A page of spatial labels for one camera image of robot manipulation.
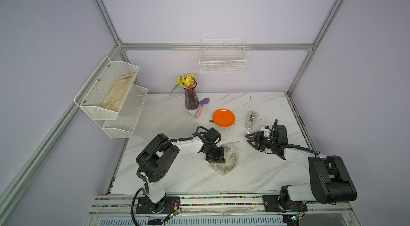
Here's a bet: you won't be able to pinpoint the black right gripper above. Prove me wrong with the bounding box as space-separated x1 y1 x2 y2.
242 130 275 151

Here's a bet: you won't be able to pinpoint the yellow patterned dinner plate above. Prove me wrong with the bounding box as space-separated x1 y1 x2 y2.
215 145 238 174

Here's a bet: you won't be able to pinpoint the clear bubble wrap sheet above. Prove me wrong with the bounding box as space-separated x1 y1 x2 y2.
209 142 240 176
134 96 197 141

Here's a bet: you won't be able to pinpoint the white tape dispenser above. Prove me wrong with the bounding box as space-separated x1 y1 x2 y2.
245 111 257 130

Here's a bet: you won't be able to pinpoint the orange dinner plate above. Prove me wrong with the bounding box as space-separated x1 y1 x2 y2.
212 109 236 128

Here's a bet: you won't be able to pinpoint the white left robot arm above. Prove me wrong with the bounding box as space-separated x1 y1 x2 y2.
136 126 225 213

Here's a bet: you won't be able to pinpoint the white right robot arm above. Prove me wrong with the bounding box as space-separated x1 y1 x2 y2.
245 120 358 213

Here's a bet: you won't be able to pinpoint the yellow artificial flowers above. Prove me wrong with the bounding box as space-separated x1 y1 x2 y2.
170 74 197 94

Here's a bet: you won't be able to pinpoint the beige cloth in shelf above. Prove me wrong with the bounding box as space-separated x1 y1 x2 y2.
100 73 137 112

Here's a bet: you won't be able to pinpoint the white mesh two-tier shelf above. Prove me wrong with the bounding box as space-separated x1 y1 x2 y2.
74 57 148 139

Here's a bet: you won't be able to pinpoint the white wire wall basket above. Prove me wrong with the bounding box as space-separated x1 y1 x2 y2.
199 39 247 73

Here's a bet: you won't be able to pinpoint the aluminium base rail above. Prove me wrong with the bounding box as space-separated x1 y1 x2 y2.
85 194 360 226

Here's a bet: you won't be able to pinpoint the aluminium frame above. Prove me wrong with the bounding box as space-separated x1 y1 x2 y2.
1 0 345 223

